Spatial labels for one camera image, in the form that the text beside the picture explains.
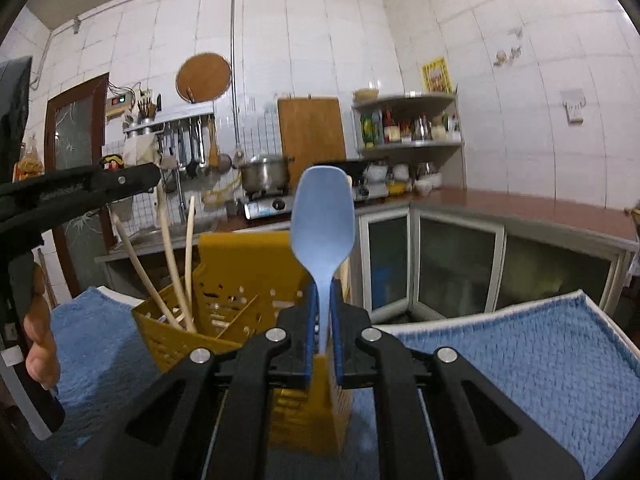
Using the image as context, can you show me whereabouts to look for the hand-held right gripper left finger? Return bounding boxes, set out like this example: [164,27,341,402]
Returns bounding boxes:
[60,282,322,480]

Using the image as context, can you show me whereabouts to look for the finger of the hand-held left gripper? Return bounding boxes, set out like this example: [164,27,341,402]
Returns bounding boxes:
[44,162,162,235]

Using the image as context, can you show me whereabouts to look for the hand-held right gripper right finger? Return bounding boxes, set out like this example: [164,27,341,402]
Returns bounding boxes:
[330,282,586,480]

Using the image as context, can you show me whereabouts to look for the yellow slotted utensil holder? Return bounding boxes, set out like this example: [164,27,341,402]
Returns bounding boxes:
[132,229,357,452]

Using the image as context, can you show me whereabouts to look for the group of wooden chopsticks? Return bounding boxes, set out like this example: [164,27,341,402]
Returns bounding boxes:
[110,182,197,336]

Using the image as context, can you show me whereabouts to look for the light blue plastic spoon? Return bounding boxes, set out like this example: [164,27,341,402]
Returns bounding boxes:
[290,165,357,357]

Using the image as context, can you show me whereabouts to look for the row of hanging kitchen utensils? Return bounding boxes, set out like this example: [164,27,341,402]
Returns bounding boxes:
[157,116,234,182]

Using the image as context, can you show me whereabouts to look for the person's left hand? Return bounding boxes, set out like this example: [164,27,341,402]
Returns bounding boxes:
[22,263,61,391]

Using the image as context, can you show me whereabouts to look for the white hanging cloth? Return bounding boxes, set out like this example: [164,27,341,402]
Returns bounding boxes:
[122,135,156,167]

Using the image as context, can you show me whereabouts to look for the orange hanging bag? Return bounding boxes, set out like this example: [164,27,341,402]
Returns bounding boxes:
[13,135,45,182]

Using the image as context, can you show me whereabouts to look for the brown door with frosted glass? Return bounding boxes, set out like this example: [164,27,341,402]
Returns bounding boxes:
[44,72,112,297]

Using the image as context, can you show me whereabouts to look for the steel sink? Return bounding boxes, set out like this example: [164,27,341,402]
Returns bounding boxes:
[112,219,221,252]

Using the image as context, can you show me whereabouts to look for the white electrical box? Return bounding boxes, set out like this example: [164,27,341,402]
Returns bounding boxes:
[105,92,134,120]

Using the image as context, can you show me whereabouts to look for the steel knife and chopstick cup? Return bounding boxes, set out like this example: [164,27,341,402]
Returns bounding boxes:
[135,89,164,124]

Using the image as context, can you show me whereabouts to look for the steel gas stove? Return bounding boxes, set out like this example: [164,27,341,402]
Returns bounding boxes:
[243,194,302,221]

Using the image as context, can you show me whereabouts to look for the round wooden board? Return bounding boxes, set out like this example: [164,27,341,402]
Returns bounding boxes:
[175,52,234,102]

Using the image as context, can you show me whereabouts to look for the steel cooking pot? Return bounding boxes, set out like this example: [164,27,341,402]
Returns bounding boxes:
[238,154,295,196]

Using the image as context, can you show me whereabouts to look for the kitchen counter cabinet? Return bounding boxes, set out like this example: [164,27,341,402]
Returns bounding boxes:
[95,187,640,327]

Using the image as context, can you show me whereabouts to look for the blue knitted blanket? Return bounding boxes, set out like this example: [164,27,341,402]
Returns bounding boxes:
[0,285,637,480]

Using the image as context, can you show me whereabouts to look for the rectangular wooden cutting board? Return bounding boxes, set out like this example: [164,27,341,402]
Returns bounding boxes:
[277,96,348,177]

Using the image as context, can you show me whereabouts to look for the steel corner shelf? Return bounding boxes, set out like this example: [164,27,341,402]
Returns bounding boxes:
[351,92,467,192]

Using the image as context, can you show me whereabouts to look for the row of condiment bottles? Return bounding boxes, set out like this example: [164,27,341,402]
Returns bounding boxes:
[360,107,462,145]

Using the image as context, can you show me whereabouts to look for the steel wall rack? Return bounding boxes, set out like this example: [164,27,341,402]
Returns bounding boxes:
[122,101,217,136]

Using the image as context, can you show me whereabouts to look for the yellow hose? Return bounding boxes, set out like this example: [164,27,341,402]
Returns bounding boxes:
[202,180,242,207]

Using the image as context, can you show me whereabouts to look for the grey wall pipe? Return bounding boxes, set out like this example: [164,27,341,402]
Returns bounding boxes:
[30,0,244,162]

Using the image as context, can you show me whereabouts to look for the yellow wall poster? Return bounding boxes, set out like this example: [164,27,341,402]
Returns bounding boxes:
[421,57,453,95]

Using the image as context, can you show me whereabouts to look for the wall stickers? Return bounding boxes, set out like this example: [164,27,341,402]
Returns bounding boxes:
[492,27,524,69]

